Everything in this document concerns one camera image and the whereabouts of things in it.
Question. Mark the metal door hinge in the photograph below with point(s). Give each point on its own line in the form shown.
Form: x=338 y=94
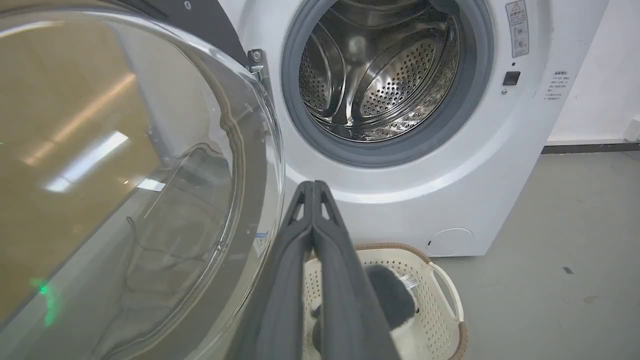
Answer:
x=258 y=62

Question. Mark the white perforated laundry basket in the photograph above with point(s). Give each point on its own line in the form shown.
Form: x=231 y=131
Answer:
x=430 y=310

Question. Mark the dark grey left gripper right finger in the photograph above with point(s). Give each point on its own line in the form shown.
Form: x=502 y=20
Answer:
x=350 y=300

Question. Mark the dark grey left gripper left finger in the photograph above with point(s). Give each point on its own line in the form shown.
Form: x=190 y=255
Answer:
x=280 y=300

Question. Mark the grey and white clothing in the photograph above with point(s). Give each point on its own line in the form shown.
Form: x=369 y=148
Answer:
x=395 y=300

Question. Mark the white front-load washing machine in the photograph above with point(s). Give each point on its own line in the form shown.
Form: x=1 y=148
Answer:
x=480 y=165

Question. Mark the steel perforated washer drum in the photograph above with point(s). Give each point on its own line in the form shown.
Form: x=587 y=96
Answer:
x=380 y=70

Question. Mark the round glass washing machine door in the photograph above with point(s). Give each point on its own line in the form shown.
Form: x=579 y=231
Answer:
x=125 y=190

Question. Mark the black door latch slot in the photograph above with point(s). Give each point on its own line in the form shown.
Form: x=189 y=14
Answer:
x=511 y=78

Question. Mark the warning sticker label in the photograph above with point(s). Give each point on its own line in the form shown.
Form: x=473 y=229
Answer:
x=518 y=27

